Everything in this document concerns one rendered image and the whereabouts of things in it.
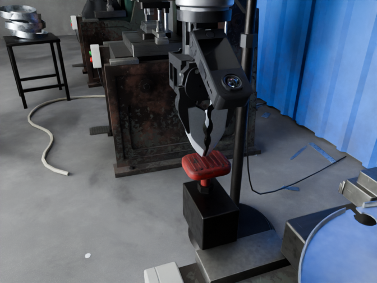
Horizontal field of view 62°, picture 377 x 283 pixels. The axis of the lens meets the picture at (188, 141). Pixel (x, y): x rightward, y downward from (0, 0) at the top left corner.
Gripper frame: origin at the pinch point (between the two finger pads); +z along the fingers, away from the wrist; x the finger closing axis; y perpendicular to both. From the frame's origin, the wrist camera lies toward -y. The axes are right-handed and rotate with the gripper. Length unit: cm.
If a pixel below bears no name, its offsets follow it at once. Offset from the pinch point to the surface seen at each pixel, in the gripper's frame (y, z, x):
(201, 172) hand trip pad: -2.9, 1.7, 1.9
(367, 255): -24.3, -0.5, -6.5
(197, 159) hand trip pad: 0.7, 1.7, 1.1
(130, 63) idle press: 119, 15, -8
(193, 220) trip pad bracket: -2.8, 10.6, 2.9
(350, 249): -23.2, -0.6, -5.6
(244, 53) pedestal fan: 53, -1, -35
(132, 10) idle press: 298, 8, -43
